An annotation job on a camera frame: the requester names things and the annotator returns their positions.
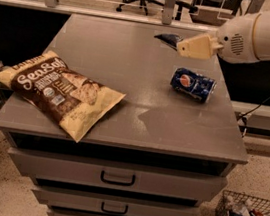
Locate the grey drawer cabinet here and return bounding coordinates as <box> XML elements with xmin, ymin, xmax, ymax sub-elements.
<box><xmin>0</xmin><ymin>15</ymin><xmax>247</xmax><ymax>208</ymax></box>

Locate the metal railing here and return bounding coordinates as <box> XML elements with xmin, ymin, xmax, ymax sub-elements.
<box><xmin>0</xmin><ymin>0</ymin><xmax>266</xmax><ymax>44</ymax></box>

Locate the wire basket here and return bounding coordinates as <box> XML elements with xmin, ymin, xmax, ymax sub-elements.
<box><xmin>215</xmin><ymin>190</ymin><xmax>270</xmax><ymax>216</ymax></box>

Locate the blue pepsi can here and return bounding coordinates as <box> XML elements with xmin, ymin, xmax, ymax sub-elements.
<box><xmin>170</xmin><ymin>67</ymin><xmax>217</xmax><ymax>103</ymax></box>

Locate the black cable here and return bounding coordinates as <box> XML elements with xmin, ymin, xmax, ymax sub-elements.
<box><xmin>235</xmin><ymin>59</ymin><xmax>270</xmax><ymax>127</ymax></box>

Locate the top grey drawer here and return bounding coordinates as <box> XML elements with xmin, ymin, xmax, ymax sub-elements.
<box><xmin>8</xmin><ymin>147</ymin><xmax>227</xmax><ymax>201</ymax></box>

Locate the dark blue rxbar blueberry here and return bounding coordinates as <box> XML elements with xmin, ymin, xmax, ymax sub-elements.
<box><xmin>155</xmin><ymin>33</ymin><xmax>182</xmax><ymax>50</ymax></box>

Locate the middle grey drawer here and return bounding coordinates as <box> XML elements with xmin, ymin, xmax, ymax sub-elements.
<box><xmin>33</xmin><ymin>186</ymin><xmax>199</xmax><ymax>216</ymax></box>

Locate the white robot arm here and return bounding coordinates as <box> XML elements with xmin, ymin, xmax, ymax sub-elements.
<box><xmin>176</xmin><ymin>10</ymin><xmax>270</xmax><ymax>64</ymax></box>

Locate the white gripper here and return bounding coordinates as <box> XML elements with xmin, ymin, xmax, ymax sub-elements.
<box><xmin>176</xmin><ymin>12</ymin><xmax>263</xmax><ymax>64</ymax></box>

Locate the sea salt chips bag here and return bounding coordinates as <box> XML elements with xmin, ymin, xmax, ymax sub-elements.
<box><xmin>0</xmin><ymin>51</ymin><xmax>125</xmax><ymax>142</ymax></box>

